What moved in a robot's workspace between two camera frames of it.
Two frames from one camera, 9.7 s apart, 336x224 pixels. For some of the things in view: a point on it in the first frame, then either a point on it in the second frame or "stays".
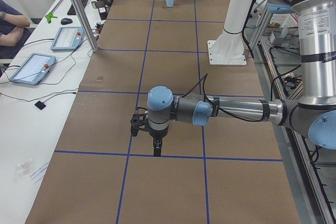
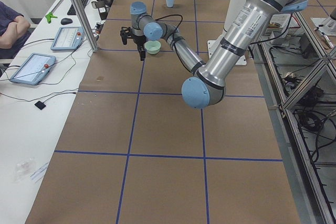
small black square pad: (40, 105) stays
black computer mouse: (66, 21) stays
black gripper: (139, 118) → (125, 33)
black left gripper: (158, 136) → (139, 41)
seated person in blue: (13, 33) stays
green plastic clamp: (50, 16) stays
